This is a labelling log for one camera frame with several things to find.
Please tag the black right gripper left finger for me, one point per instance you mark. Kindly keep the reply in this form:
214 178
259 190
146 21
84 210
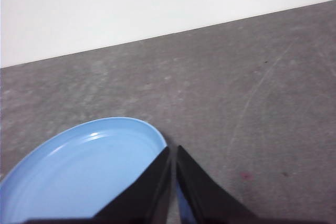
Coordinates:
141 197

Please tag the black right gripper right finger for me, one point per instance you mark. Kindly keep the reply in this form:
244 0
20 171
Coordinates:
210 197

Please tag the blue round plate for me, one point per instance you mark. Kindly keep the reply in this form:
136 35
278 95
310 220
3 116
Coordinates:
68 171

